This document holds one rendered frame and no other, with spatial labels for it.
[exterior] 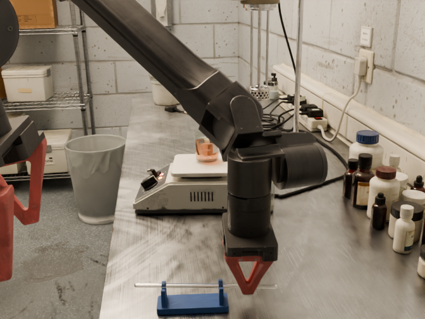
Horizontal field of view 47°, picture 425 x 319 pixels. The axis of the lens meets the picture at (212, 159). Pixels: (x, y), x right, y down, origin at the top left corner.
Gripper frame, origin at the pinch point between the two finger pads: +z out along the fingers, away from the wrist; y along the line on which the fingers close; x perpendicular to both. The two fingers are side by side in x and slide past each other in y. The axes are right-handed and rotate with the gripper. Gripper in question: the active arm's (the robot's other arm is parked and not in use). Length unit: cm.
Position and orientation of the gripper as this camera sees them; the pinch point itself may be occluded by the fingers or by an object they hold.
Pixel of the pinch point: (247, 286)
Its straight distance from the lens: 70.4
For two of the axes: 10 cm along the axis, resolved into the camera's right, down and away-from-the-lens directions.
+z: 0.1, 9.4, 3.3
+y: -0.4, -3.3, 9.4
